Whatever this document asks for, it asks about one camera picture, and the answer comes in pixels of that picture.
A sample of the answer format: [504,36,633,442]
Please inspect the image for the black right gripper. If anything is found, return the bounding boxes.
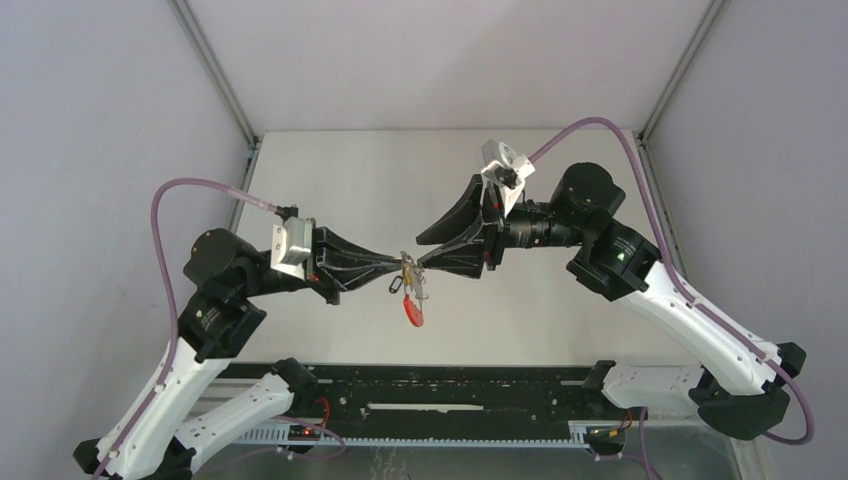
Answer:
[415,175,586,282]

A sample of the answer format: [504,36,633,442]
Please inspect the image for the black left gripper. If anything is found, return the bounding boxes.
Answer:
[241,214,406,302]

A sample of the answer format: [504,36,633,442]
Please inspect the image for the red-handled metal key holder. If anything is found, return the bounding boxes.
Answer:
[399,250,429,328]

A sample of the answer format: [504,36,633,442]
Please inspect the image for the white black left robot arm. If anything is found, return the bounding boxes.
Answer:
[74,207,401,479]

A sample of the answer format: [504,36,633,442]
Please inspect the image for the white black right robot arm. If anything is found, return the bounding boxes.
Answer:
[416,163,806,440]

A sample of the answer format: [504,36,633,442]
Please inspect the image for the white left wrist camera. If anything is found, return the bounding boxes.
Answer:
[270,217,314,280]

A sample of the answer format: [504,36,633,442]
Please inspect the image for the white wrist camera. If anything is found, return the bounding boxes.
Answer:
[270,217,314,280]
[478,139,535,217]

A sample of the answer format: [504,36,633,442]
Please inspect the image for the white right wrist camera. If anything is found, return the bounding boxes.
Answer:
[478,139,535,217]

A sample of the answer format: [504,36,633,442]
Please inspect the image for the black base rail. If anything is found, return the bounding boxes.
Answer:
[231,362,649,440]

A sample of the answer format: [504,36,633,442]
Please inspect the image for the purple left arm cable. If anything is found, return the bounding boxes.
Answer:
[92,178,347,480]

